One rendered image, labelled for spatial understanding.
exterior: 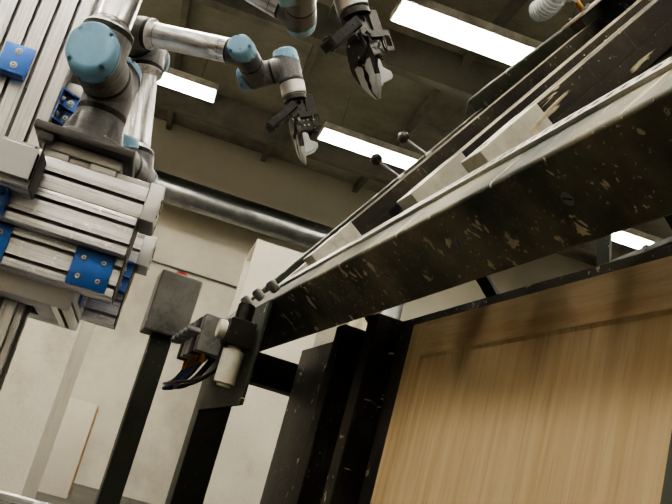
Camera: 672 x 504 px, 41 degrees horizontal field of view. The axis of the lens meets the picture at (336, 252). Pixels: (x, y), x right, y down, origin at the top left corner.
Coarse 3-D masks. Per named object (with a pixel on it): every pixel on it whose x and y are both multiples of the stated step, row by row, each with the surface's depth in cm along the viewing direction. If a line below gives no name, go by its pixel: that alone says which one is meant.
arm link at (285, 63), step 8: (280, 48) 270; (288, 48) 270; (280, 56) 270; (288, 56) 269; (296, 56) 271; (272, 64) 270; (280, 64) 269; (288, 64) 269; (296, 64) 270; (272, 72) 270; (280, 72) 270; (288, 72) 269; (296, 72) 269; (280, 80) 270
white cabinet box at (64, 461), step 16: (80, 400) 688; (64, 416) 683; (80, 416) 686; (64, 432) 681; (80, 432) 683; (64, 448) 678; (80, 448) 681; (48, 464) 673; (64, 464) 676; (48, 480) 671; (64, 480) 673; (64, 496) 671
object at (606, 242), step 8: (600, 240) 314; (608, 240) 313; (600, 248) 313; (608, 248) 312; (600, 256) 312; (608, 256) 311; (600, 264) 312; (480, 280) 204; (488, 280) 204; (488, 288) 204; (496, 288) 206; (488, 296) 204
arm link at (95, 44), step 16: (112, 0) 198; (128, 0) 200; (96, 16) 196; (112, 16) 197; (128, 16) 200; (80, 32) 193; (96, 32) 193; (112, 32) 193; (128, 32) 198; (80, 48) 193; (96, 48) 193; (112, 48) 193; (128, 48) 199; (80, 64) 192; (96, 64) 192; (112, 64) 194; (80, 80) 198; (96, 80) 196; (112, 80) 198; (96, 96) 203
